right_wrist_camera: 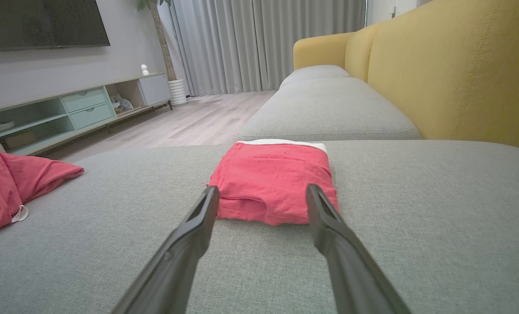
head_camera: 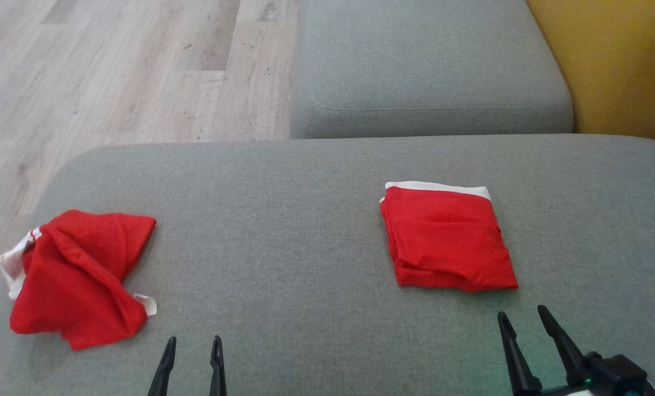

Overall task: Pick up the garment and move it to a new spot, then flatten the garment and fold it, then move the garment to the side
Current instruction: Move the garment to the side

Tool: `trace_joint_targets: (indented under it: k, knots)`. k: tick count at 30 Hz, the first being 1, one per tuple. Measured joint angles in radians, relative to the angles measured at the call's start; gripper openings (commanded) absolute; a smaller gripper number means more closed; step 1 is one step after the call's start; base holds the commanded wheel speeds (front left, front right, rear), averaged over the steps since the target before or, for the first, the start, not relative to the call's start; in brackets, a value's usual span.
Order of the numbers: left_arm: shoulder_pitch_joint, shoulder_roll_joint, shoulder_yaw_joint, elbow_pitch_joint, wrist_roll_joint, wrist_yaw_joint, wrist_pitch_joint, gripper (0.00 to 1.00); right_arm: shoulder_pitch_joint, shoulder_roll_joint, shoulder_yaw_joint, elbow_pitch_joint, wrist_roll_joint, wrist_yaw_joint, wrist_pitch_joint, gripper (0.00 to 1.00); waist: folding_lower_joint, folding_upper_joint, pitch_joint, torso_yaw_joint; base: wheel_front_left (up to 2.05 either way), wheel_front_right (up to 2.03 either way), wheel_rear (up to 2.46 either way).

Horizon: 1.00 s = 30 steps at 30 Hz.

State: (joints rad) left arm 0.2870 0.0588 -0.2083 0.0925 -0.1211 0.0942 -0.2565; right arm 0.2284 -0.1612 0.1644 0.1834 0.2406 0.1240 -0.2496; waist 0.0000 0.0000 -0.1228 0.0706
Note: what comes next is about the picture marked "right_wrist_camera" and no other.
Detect large yellow sofa backrest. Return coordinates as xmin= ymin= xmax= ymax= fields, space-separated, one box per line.
xmin=367 ymin=0 xmax=519 ymax=153

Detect grey pleated curtain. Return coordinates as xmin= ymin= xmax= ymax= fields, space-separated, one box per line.
xmin=170 ymin=0 xmax=254 ymax=97
xmin=251 ymin=0 xmax=367 ymax=93

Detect grey sofa seat cushion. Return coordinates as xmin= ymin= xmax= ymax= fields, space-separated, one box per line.
xmin=279 ymin=65 xmax=351 ymax=90
xmin=237 ymin=77 xmax=422 ymax=142

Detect large grey sofa seat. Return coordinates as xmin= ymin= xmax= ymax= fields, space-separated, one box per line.
xmin=0 ymin=140 xmax=519 ymax=314

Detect red basketball shorts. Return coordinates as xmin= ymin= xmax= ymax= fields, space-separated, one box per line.
xmin=207 ymin=139 xmax=339 ymax=226

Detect black flat television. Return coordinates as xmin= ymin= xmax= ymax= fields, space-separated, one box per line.
xmin=0 ymin=0 xmax=111 ymax=53

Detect pale clutter pile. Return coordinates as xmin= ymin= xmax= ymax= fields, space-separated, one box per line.
xmin=111 ymin=95 xmax=135 ymax=115

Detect mint green cabinet drawer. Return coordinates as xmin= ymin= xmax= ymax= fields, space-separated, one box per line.
xmin=61 ymin=87 xmax=108 ymax=113
xmin=69 ymin=103 xmax=115 ymax=130

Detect brown box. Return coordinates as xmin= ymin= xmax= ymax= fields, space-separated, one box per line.
xmin=1 ymin=132 xmax=38 ymax=151

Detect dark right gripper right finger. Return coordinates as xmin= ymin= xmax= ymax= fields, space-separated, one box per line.
xmin=306 ymin=184 xmax=412 ymax=314

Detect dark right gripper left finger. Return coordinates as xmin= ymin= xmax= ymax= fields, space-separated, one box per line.
xmin=111 ymin=185 xmax=220 ymax=314

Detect long low TV cabinet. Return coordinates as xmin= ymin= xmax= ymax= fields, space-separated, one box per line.
xmin=0 ymin=73 xmax=173 ymax=156

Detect white ribbed plant pot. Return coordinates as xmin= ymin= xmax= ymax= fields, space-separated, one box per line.
xmin=168 ymin=78 xmax=188 ymax=106

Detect white cabinet door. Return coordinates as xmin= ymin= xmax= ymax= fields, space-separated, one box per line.
xmin=138 ymin=73 xmax=173 ymax=106

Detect yellow sofa armrest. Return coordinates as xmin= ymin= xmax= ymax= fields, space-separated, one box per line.
xmin=292 ymin=32 xmax=356 ymax=71

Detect red Bulls basketball jersey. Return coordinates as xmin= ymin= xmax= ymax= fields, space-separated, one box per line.
xmin=0 ymin=150 xmax=85 ymax=236

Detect tall indoor plant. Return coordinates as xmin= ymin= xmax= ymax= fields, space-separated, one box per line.
xmin=137 ymin=0 xmax=177 ymax=82

